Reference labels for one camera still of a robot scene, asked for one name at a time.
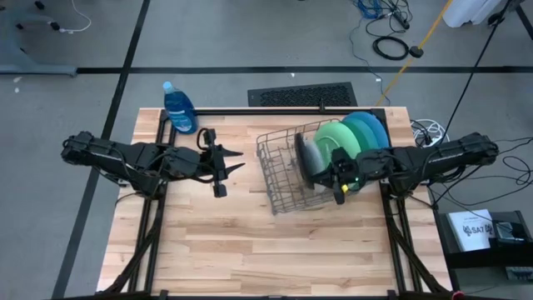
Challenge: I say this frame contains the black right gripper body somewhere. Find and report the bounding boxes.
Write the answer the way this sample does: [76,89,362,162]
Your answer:
[346,149,387,193]

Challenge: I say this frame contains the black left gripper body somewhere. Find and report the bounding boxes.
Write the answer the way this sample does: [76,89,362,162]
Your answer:
[165,146,217,185]

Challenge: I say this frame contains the light green plate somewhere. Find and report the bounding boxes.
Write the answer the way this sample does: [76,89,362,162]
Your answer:
[311,121,363,162]

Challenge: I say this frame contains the black plate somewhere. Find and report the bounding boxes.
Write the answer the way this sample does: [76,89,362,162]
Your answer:
[293,132,318,192]

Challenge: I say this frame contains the teal plate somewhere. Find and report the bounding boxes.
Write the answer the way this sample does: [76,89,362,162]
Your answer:
[341,117,374,151]

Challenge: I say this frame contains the grey wire dish rack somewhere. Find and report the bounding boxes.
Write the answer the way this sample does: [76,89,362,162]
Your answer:
[255,117,347,216]

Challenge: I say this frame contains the blue plate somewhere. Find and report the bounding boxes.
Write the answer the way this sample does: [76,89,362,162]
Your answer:
[348,110,391,150]

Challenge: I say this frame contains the blue dish soap bottle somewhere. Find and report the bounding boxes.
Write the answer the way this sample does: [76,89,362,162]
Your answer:
[162,80,199,136]

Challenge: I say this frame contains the white printed booklet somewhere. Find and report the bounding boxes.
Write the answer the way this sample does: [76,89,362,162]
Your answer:
[448,208,497,253]

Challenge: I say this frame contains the black storage case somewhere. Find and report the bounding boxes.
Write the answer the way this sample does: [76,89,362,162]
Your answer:
[436,209,533,270]

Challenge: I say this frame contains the black power strip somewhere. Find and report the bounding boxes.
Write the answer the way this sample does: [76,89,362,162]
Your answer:
[391,10,411,30]

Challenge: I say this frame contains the black handheld device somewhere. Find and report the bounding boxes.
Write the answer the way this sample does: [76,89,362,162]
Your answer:
[492,220,526,243]

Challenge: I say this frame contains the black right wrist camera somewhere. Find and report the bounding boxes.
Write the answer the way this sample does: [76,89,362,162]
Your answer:
[337,157,360,184]

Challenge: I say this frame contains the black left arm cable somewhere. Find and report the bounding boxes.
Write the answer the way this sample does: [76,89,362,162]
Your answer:
[195,127,217,153]

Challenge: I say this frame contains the white cable bundle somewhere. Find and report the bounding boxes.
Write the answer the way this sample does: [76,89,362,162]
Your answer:
[410,118,449,147]

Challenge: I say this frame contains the black coiled cable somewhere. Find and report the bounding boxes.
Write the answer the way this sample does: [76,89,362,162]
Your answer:
[371,35,410,62]

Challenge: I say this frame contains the blue cable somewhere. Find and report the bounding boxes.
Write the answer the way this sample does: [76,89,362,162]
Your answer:
[348,0,392,105]

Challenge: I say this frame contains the yellow hanging cord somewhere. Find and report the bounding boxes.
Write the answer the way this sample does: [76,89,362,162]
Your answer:
[376,0,454,108]

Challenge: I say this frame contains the white power cable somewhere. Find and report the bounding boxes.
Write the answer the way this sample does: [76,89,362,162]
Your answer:
[57,0,92,34]

